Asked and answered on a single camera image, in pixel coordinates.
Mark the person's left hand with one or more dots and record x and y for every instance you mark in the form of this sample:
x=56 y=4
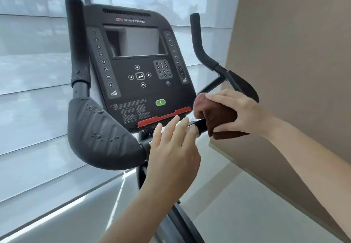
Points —
x=171 y=163

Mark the person's right hand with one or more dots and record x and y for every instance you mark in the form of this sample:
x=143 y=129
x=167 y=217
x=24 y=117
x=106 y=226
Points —
x=251 y=115

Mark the person's left little finger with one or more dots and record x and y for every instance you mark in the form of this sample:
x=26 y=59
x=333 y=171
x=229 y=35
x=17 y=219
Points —
x=158 y=140

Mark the person's left middle finger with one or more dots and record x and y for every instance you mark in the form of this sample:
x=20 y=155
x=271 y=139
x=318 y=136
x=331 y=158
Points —
x=182 y=130

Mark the person's right thumb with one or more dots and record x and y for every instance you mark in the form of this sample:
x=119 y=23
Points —
x=226 y=127

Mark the brown cleaning cloth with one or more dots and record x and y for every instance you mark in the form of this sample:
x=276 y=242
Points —
x=219 y=114

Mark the person's right forearm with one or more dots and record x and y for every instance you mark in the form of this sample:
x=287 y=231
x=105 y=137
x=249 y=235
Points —
x=315 y=163

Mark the person's left forearm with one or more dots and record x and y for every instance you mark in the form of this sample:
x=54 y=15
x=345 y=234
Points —
x=137 y=218

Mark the black exercise bike console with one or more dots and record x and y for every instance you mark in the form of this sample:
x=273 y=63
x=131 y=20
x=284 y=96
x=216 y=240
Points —
x=137 y=92

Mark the white window blind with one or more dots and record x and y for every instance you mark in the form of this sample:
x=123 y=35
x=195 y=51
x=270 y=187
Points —
x=33 y=114

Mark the grey exercise bike frame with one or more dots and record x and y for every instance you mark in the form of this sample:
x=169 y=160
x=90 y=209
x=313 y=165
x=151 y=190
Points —
x=189 y=231

